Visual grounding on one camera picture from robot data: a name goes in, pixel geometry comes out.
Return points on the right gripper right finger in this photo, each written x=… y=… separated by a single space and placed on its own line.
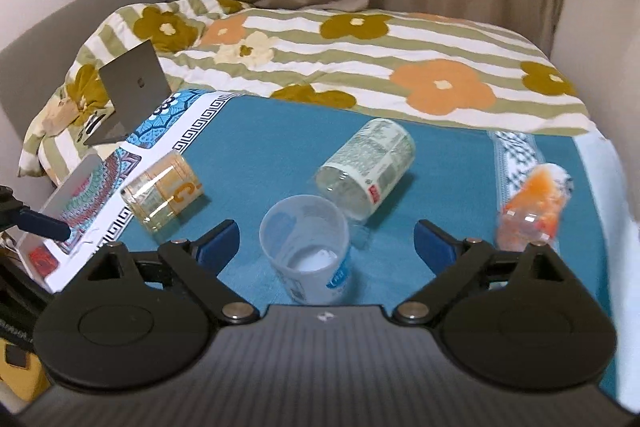
x=462 y=268

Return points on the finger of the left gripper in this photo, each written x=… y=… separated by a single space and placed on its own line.
x=15 y=214

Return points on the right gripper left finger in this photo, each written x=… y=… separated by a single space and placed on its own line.
x=197 y=265

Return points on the white blue-logo plastic cup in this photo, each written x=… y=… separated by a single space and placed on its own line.
x=306 y=240

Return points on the clear orange-label cup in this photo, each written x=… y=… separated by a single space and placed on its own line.
x=162 y=191

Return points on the clear orange-print cup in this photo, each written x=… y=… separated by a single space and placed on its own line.
x=534 y=212

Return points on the clear white-label cup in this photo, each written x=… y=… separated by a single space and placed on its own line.
x=364 y=170

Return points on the teal patterned cloth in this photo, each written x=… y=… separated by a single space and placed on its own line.
x=495 y=233

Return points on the grey headboard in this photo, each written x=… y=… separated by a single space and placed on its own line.
x=33 y=65

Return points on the white board under cloth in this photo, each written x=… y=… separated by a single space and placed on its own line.
x=621 y=232

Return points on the grey laptop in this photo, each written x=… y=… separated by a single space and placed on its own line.
x=136 y=86

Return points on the floral striped duvet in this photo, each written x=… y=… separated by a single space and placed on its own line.
x=412 y=66

